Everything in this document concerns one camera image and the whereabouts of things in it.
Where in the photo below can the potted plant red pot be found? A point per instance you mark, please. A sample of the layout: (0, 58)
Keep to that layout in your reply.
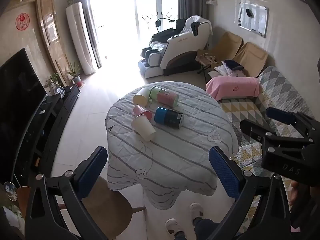
(75, 71)

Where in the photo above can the round white blue disc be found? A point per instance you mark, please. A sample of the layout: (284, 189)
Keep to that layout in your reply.
(10, 191)

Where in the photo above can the dark blue folded cloth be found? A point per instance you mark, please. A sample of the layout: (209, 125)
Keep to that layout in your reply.
(233, 64)

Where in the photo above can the triangle patterned sofa quilt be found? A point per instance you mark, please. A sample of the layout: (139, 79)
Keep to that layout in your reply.
(277, 87)

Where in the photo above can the pink paper cup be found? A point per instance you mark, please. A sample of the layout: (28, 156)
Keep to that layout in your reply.
(142, 111)

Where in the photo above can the yellow paper cup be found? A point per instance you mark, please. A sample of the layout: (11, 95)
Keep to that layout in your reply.
(140, 97)

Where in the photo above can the small white wall shelf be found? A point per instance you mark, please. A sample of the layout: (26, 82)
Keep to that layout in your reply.
(211, 2)

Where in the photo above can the black television stand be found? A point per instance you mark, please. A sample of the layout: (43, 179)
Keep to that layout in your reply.
(63, 102)

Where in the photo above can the person's right hand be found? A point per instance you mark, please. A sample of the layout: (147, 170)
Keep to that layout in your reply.
(295, 192)

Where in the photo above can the glass balcony door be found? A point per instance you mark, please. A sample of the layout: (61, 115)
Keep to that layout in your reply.
(155, 2)

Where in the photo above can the cream paper cup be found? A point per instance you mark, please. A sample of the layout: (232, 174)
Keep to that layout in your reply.
(144, 129)

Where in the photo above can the pink blanket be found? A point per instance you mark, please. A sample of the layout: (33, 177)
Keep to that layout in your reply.
(230, 87)

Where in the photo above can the wooden chair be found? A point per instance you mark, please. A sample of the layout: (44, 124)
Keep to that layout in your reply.
(110, 205)

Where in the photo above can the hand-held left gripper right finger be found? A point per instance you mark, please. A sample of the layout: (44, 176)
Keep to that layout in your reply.
(225, 173)

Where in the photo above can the white massage chair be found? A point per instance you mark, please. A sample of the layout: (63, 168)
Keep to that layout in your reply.
(180, 47)

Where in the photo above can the red round wall decoration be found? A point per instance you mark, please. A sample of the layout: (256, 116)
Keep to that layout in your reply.
(23, 21)

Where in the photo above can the small folding table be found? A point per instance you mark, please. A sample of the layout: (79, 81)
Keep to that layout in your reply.
(206, 58)

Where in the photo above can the wall whiteboard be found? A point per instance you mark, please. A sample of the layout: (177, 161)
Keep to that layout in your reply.
(257, 17)

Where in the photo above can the tan sofa cushion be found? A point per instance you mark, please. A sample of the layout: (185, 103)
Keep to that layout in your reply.
(228, 46)
(252, 57)

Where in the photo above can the person's leg in jeans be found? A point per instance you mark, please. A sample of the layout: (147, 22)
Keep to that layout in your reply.
(207, 230)

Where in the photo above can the white pink pillow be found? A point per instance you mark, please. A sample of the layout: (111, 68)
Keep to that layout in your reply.
(220, 70)

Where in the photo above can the blue and black canister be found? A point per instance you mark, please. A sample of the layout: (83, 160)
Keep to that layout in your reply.
(168, 117)

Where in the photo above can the green potted plant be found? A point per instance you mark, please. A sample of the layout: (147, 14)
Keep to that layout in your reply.
(53, 81)

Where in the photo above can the black flat television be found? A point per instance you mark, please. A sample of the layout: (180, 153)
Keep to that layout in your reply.
(17, 105)

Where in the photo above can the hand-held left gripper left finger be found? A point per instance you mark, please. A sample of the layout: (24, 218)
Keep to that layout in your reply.
(92, 171)

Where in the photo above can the white standing air conditioner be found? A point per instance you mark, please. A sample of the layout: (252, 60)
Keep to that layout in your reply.
(78, 37)

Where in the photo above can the green and pink tumbler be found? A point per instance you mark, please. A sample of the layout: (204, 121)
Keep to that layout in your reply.
(166, 97)

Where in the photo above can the white shoe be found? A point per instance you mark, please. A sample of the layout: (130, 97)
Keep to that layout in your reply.
(196, 211)
(173, 226)

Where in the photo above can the striped grey white tablecloth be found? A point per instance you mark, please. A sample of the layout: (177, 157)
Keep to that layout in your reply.
(175, 152)

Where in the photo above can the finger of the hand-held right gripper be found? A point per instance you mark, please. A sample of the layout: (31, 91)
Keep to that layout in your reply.
(280, 116)
(255, 130)

